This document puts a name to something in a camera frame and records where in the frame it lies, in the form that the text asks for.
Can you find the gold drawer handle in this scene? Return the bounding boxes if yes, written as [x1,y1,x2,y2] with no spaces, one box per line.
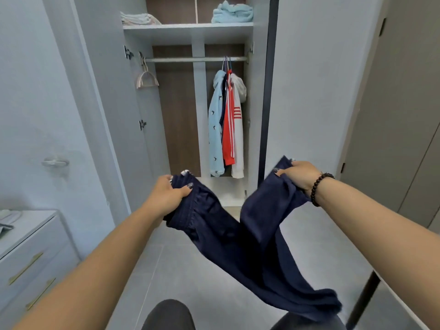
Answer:
[8,252,44,286]
[25,278,57,312]

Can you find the folded light blue towel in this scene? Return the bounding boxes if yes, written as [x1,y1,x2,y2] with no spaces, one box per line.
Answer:
[211,0,254,24]

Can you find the dark navy hanging garment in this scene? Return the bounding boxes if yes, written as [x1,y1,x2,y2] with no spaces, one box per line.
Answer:
[220,70,229,128]

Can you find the white wardrobe door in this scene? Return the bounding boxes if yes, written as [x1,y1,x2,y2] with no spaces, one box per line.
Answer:
[41,0,154,224]

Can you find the black wardrobe door edge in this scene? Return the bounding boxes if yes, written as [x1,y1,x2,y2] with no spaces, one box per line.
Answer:
[258,0,279,188]

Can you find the person's right leg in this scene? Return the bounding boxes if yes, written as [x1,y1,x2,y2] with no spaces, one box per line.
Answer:
[271,311,347,330]

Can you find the white dresser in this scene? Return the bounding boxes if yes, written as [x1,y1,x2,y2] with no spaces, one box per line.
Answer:
[0,210,82,330]

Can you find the white wardrobe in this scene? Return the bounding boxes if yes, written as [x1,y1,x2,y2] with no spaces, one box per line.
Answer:
[118,0,272,207]

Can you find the person's right forearm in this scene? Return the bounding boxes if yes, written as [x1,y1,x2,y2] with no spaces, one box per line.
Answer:
[312,176,440,330]

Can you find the person's right hand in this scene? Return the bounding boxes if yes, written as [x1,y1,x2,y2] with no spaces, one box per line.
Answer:
[274,160,322,198]

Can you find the light blue printed shirt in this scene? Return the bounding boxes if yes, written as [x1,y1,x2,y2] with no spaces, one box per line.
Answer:
[208,69,227,178]

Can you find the black table leg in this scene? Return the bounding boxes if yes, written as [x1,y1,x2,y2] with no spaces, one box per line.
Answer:
[345,270,381,330]

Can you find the person's leg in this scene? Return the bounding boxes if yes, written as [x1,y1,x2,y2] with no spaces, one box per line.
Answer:
[271,311,347,330]
[141,299,196,330]

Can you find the taupe room door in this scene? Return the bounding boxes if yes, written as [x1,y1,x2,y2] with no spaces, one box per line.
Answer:
[338,0,440,235]

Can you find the metal clothes rail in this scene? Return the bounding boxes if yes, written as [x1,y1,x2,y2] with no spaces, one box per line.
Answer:
[144,56,249,63]

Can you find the folded white cloth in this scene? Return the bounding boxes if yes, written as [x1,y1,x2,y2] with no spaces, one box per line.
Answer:
[120,11,162,26]

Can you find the dark beaded bracelet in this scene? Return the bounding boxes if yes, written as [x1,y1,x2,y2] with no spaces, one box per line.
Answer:
[310,173,335,207]

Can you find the red striped jacket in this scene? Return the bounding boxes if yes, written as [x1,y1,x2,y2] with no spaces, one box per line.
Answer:
[222,69,242,167]

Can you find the person's left leg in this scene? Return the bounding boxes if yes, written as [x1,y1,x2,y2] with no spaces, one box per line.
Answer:
[141,299,196,330]

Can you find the navy blue trousers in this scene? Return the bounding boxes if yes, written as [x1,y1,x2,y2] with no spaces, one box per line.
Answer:
[164,155,343,322]

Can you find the white wall hook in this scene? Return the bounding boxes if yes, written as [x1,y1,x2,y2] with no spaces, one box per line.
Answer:
[41,156,70,168]

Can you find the white hooded jacket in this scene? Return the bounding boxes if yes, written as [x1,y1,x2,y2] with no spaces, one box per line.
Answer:
[229,73,248,179]

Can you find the person's left hand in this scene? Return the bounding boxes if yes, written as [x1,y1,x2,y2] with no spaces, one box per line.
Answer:
[144,174,194,226]

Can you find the person's left forearm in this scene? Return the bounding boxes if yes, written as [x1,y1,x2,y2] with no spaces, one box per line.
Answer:
[13,200,166,330]

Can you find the pink clothes hanger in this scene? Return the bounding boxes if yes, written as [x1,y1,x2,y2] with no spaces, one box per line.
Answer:
[135,57,160,89]

